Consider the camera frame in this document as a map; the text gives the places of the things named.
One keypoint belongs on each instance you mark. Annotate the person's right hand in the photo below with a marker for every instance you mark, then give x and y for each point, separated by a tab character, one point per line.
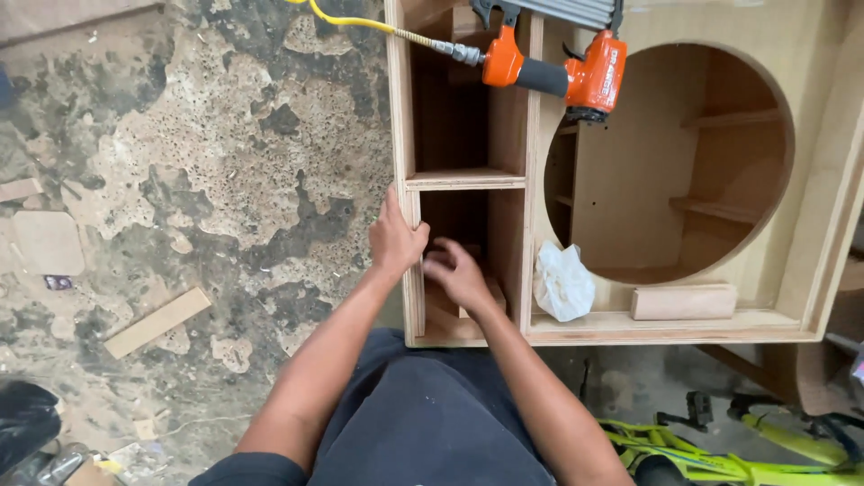
457	273

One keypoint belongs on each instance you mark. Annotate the person's left hand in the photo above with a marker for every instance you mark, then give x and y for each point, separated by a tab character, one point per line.
393	237

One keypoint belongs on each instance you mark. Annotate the person's right fingers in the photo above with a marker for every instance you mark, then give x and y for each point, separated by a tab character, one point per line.
440	260

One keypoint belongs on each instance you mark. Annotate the wooden speaker cabinet box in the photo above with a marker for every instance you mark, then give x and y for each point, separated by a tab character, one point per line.
607	175

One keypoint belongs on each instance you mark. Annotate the wooden piece inside cabinet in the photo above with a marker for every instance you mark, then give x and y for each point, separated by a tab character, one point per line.
472	307

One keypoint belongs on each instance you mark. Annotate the white crumpled plastic bag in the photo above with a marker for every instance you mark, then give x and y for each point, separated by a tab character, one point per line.
562	281

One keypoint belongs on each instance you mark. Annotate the person's dark shorts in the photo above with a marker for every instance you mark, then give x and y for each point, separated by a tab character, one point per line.
418	425

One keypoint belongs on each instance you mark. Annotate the orange pneumatic nail gun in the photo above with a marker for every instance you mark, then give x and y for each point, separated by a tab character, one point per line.
553	57

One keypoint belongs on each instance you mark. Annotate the small wooden block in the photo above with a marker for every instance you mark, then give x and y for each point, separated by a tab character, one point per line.
683	302

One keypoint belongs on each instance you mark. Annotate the wooden plank scrap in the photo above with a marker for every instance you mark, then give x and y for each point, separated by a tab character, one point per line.
157	322

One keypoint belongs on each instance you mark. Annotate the neon yellow bicycle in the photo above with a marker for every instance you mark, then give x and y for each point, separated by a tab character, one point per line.
729	445

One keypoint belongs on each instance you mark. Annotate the small dark wrapper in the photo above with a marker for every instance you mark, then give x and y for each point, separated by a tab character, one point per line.
58	282

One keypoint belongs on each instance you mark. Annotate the rounded square wooden offcut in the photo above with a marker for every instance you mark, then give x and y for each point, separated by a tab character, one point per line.
48	243

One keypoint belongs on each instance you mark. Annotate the pile of floor debris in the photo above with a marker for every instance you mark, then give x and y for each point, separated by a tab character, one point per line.
88	462

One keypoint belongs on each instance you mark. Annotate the small wooden scrap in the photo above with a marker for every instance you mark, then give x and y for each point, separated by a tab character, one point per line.
19	190

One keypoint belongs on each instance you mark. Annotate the black plastic bag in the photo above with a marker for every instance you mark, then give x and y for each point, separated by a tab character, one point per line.
23	422

